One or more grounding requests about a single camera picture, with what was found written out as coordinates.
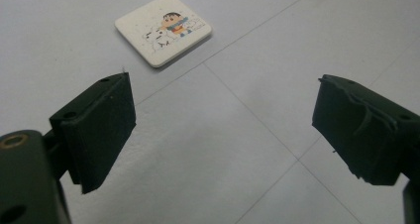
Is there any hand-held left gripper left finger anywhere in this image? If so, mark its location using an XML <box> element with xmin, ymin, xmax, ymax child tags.
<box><xmin>43</xmin><ymin>71</ymin><xmax>137</xmax><ymax>195</ymax></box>

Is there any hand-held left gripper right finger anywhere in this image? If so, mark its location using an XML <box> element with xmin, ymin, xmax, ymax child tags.
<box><xmin>311</xmin><ymin>73</ymin><xmax>420</xmax><ymax>186</ymax></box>

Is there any white cartoon print coaster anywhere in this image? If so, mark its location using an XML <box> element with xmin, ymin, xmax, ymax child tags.
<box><xmin>114</xmin><ymin>0</ymin><xmax>213</xmax><ymax>69</ymax></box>

